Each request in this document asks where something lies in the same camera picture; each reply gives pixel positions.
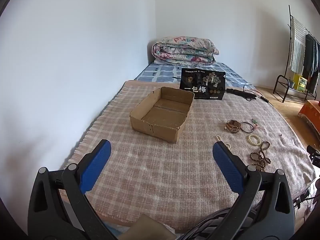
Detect striped hanging towel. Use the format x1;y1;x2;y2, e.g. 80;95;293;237
290;17;307;73

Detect cardboard box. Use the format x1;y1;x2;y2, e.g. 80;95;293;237
129;87;195;144

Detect orange cloth covered table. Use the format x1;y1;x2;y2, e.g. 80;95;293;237
298;100;320;133

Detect green pendant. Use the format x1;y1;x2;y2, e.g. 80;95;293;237
251;119;267;132

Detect thin blue bangle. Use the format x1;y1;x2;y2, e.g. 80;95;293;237
240;122;255;133

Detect folded floral quilt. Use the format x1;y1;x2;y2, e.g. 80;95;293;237
152;36;220;65

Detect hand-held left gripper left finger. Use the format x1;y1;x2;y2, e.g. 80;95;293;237
27;139;118;240

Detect brown cushion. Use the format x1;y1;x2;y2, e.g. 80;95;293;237
119;214;175;240

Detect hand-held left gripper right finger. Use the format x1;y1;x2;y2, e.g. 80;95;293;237
212;141;296;240

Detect brown leather watch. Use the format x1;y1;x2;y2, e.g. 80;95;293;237
226;120;241;133

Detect black metal clothes rack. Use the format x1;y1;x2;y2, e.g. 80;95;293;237
273;5;320;103

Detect white bead bracelet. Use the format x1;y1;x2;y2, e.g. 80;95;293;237
247;134;262;145

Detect ring light with black stand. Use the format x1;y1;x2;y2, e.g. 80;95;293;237
226;87;258;101

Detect pink plaid blanket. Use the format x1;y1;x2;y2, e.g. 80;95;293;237
59;80;316;233

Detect brown bead necklace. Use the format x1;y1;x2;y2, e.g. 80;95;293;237
250;141;272;172

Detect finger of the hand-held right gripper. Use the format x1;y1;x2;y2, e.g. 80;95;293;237
307;145;320;167

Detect dark hanging clothes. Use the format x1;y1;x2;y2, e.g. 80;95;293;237
302;34;320;93

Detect pearl bracelet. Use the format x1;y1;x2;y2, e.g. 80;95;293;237
216;135;232;149

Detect black printed bag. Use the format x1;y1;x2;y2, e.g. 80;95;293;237
179;68;226;100

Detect blue checked bed sheet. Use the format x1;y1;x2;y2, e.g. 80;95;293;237
135;61;257;90

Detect black cable with controller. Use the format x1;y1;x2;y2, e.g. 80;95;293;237
244;85;277;104

